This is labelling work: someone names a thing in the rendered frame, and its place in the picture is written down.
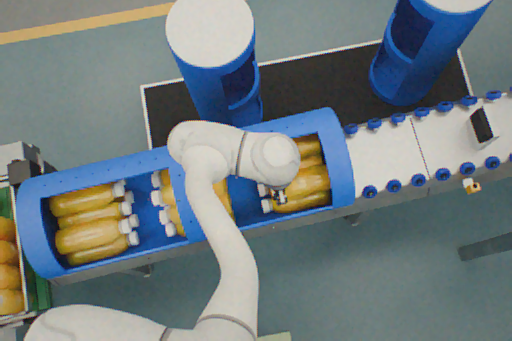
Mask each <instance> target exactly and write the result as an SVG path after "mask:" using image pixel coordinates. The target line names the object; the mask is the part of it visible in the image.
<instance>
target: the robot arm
mask: <svg viewBox="0 0 512 341"><path fill-rule="evenodd" d="M167 148H168V151H169V153H170V156H171V157H172V158H174V160H175V161H176V162H178V163H179V164H181V165H182V167H183V169H184V170H185V173H186V174H185V191H186V195H187V198H188V199H189V203H190V206H191V207H192V210H193V212H194V213H195V215H196V218H197V220H199V224H200V225H201V227H202V228H203V231H204V233H205V235H206V236H207V239H208V241H209V242H210V246H211V247H212V249H213V250H214V253H215V254H216V257H217V260H218V262H219V265H220V267H221V280H220V283H219V285H218V287H217V290H216V291H215V292H214V294H213V296H212V298H211V300H210V301H209V304H208V305H207V306H206V308H205V310H204V312H202V315H201V316H200V317H199V319H198V321H197V323H196V324H195V327H194V330H186V329H174V328H170V327H167V326H164V325H159V324H158V323H156V322H154V321H153V322H152V321H151V320H149V319H147V318H142V317H140V316H137V315H135V314H129V313H126V312H123V311H117V310H113V309H109V308H101V307H97V306H93V305H72V306H65V307H56V308H53V309H50V310H49V311H48V312H45V313H43V314H41V316H40V317H38V318H36V321H35V322H33V324H32V325H31V327H30V329H29V331H28V332H27V334H26V336H25V338H24V341H257V312H258V270H257V266H256V263H255V261H254V256H253V254H252V252H251V249H250V247H249V246H248V245H247V242H246V240H245V239H244V238H243V235H242V234H241V233H240V231H239V229H238V228H237V227H236V224H234V222H233V220H232V218H231V217H230V216H229V213H227V211H226V210H225V208H224V206H223V205H222V204H221V203H222V202H220V200H219V199H218V197H217V195H216V194H215V193H214V190H213V188H212V184H214V183H218V182H220V181H222V180H223V179H224V178H225V177H227V176H229V174H231V175H236V176H243V177H246V178H248V179H251V180H256V181H258V182H260V183H263V184H264V185H265V187H269V188H270V189H272V191H275V193H274V194H273V196H272V198H273V200H274V201H276V205H284V204H287V202H288V198H287V195H285V193H284V191H285V188H286V187H288V186H289V185H290V183H292V181H293V180H294V176H296V175H297V173H298V169H299V167H300V154H299V151H298V147H297V145H296V144H295V143H294V140H292V139H291V138H290V137H289V136H287V135H284V134H282V133H252V132H247V131H244V130H241V129H236V128H235V127H232V126H229V125H223V124H219V123H215V122H205V121H189V122H181V123H180V124H179V125H177V126H175V127H174V129H173V130H172V131H171V133H170V136H169V138H168V142H167Z"/></svg>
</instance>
